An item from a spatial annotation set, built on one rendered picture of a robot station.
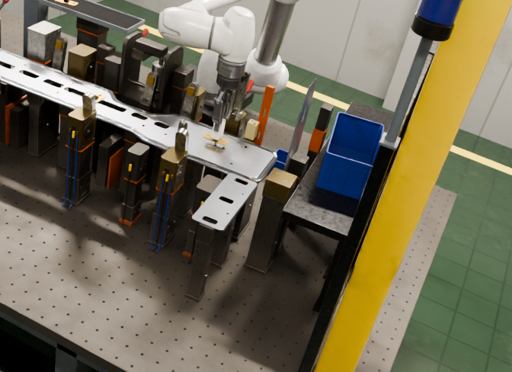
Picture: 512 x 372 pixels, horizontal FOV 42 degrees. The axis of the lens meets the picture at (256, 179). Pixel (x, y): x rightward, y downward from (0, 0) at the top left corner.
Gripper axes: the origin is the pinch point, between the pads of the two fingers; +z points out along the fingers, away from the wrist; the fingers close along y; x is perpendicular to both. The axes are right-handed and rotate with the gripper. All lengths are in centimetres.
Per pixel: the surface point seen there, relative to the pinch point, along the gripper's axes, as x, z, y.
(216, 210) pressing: 15.0, 6.5, 33.0
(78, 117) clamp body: -39.6, 2.1, 21.1
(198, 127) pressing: -9.5, 6.5, -6.8
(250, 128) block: 7.7, 1.7, -10.8
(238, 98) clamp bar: 0.0, -5.3, -14.8
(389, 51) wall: 20, 68, -315
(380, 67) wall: 18, 82, -315
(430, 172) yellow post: 66, -40, 53
